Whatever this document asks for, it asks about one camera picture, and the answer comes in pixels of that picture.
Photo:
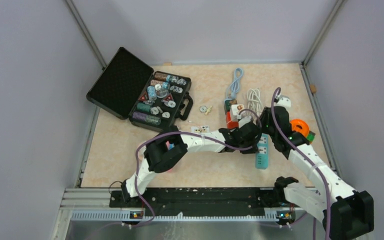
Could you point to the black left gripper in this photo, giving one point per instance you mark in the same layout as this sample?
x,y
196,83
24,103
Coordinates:
x,y
251,150

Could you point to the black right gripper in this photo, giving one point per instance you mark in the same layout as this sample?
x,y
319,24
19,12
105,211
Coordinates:
x,y
263,117

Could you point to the teal power strip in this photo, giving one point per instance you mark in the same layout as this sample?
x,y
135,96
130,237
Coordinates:
x,y
262,154

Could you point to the white tiger cube socket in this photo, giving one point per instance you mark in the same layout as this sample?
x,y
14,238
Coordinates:
x,y
235,112

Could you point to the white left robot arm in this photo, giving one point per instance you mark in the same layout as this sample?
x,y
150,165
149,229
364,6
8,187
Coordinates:
x,y
166,149

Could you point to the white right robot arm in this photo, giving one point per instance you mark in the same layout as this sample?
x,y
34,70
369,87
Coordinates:
x,y
344,212

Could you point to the red cube socket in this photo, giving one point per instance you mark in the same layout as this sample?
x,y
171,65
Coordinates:
x,y
230,124

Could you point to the dark green cube socket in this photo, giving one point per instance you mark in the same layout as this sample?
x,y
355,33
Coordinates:
x,y
228,104

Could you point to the cream chess pawn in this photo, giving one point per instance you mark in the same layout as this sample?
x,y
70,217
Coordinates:
x,y
208,110

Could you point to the loose poker chip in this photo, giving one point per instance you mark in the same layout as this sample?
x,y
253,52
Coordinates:
x,y
203,109

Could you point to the pink triangular power strip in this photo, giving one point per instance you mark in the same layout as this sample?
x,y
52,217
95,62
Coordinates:
x,y
169,145

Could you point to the black poker chip case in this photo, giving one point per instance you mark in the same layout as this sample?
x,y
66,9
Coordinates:
x,y
130,89

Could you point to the orange ring toy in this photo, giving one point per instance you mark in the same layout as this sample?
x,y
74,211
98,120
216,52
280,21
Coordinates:
x,y
300,126

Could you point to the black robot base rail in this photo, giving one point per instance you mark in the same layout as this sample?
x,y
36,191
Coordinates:
x,y
205,202

